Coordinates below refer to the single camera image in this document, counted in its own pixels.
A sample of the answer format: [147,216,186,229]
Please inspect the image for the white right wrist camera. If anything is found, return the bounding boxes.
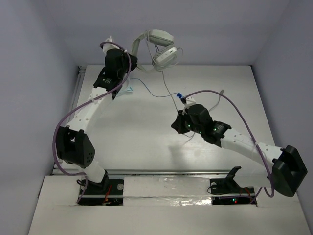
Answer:
[181,96,197,110]

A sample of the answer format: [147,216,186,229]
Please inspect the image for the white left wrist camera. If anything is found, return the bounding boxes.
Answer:
[99,36,119,54]

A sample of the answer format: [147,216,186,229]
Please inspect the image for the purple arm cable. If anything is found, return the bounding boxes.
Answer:
[52,42,134,204]
[183,90,276,204]

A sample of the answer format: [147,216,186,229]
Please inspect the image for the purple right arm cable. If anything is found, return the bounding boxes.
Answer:
[183,90,276,204]

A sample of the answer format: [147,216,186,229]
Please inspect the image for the teal cat-ear headphones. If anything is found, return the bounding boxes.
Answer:
[119,78,133,94]

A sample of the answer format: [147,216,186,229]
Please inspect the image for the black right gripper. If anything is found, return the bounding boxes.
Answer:
[171,109,203,135]

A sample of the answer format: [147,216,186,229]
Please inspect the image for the aluminium rail at table front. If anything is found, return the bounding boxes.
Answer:
[50,167,269,177]

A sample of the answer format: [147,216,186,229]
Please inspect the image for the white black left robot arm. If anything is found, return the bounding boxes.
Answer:
[54,49,138,193]

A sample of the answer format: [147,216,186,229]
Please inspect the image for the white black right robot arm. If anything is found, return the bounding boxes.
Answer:
[171,104,308,197]

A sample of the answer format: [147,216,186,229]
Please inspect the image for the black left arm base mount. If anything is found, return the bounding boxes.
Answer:
[76,172,124,206]

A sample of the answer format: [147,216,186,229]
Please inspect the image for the grey headphone cable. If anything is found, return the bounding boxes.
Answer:
[144,30,224,145]

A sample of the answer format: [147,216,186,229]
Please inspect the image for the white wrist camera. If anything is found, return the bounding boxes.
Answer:
[181,96,197,110]
[99,36,119,54]

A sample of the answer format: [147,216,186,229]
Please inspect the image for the white over-ear headphones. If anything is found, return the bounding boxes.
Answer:
[131,29,178,73]

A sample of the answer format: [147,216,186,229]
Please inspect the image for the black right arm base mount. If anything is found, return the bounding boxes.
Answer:
[207,166,256,206]

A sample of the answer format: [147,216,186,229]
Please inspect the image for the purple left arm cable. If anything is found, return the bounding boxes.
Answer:
[52,42,134,204]

